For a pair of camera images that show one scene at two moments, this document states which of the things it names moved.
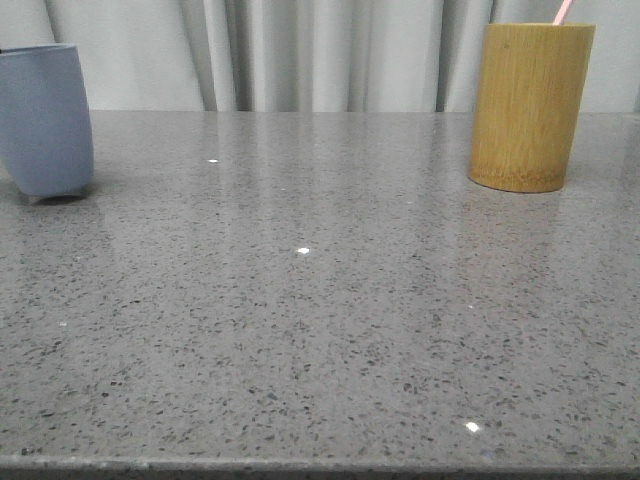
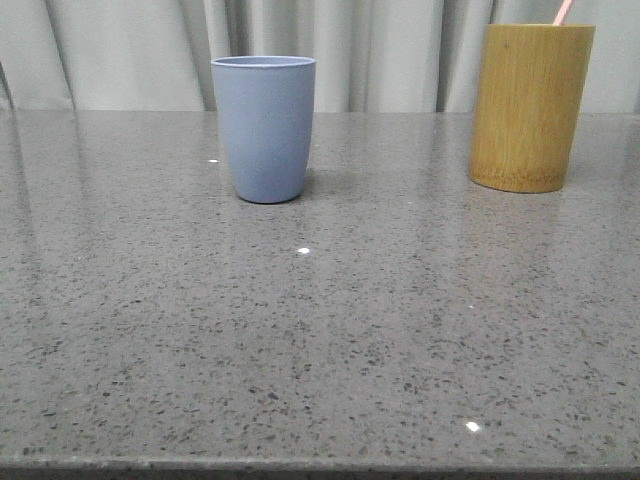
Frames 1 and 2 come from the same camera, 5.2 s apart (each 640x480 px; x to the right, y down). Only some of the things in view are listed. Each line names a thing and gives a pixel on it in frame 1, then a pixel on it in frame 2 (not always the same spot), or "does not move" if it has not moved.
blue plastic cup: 46,134 → 268,103
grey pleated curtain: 307,55 does not move
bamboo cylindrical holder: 529,93 does not move
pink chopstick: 561,13 does not move
